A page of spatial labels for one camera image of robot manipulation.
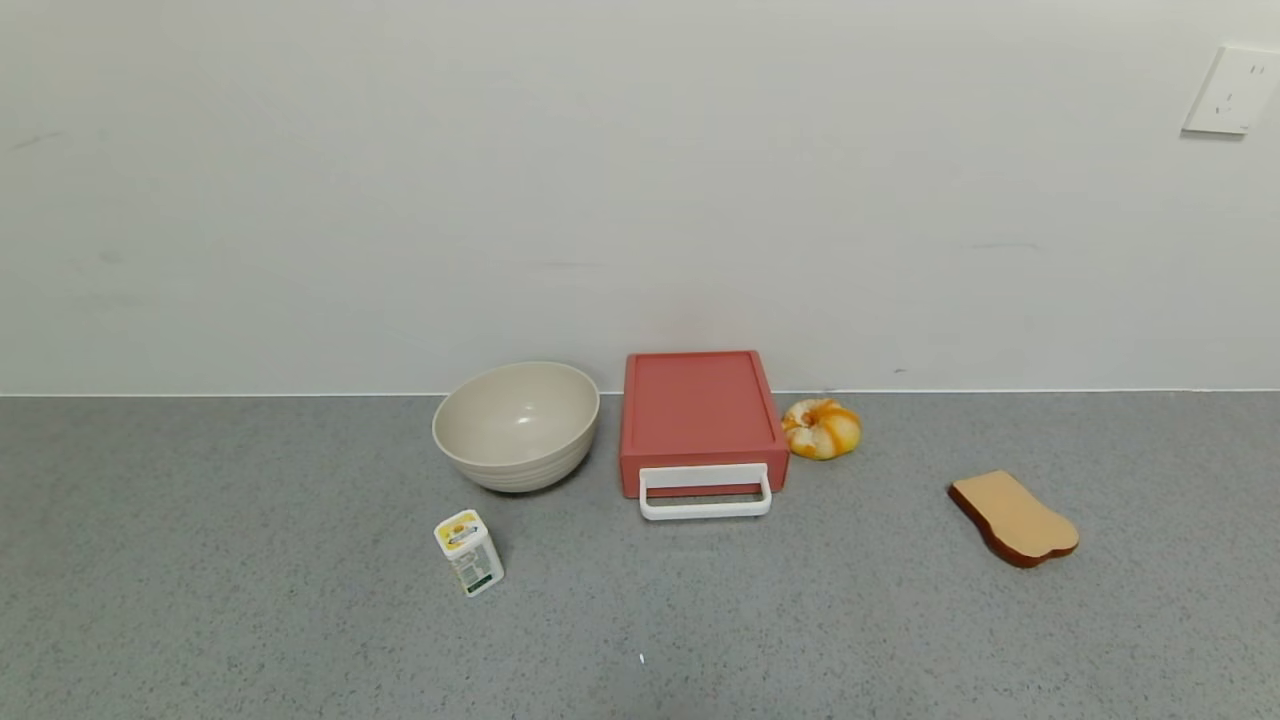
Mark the small white yellow carton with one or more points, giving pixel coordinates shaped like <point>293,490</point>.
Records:
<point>468,552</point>

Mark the beige ribbed bowl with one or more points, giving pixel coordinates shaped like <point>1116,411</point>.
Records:
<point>515,425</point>

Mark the white wall socket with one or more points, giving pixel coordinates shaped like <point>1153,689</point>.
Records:
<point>1230,90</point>

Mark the red drawer case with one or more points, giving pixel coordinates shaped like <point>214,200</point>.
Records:
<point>698,405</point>

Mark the orange and white bun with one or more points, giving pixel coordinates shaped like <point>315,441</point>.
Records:
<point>822,430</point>

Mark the toast slice with brown crust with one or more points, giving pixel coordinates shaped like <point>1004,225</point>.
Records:
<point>1015,515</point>

